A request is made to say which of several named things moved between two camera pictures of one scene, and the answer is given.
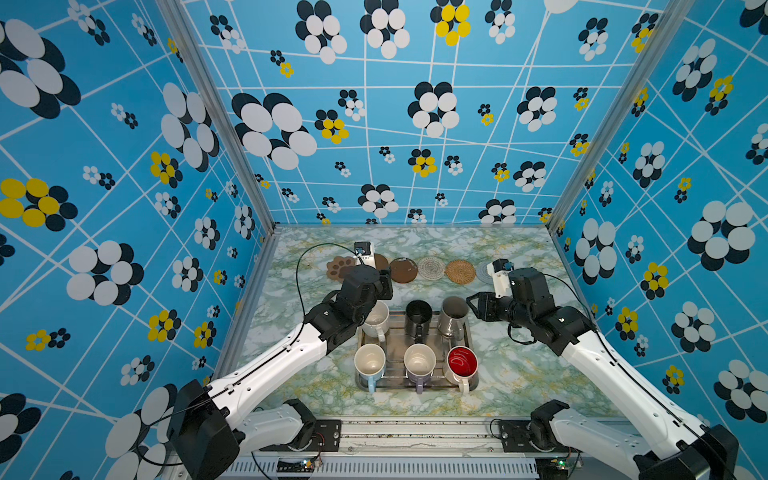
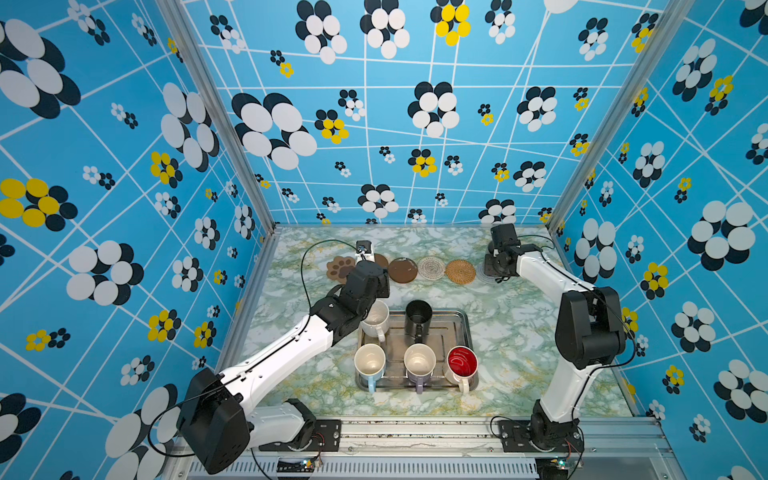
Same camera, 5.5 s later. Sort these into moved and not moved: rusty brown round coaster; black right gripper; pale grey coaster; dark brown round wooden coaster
Moved: black right gripper
Not moved: rusty brown round coaster; dark brown round wooden coaster; pale grey coaster
